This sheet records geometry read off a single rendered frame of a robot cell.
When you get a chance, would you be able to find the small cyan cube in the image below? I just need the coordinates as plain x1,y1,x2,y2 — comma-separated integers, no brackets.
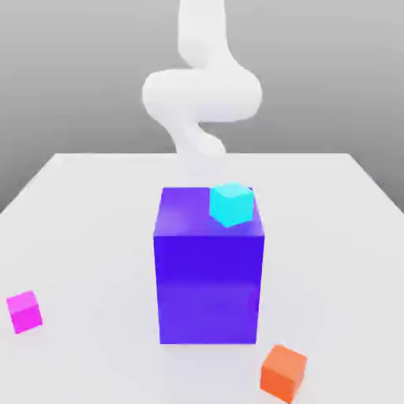
208,181,256,229

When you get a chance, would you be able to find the small orange cube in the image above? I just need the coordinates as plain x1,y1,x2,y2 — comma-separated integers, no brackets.
259,344,308,404

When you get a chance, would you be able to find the small magenta cube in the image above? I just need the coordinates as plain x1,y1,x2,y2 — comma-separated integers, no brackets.
6,290,43,335

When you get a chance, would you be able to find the large purple box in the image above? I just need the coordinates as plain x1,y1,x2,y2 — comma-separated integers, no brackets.
152,186,265,346

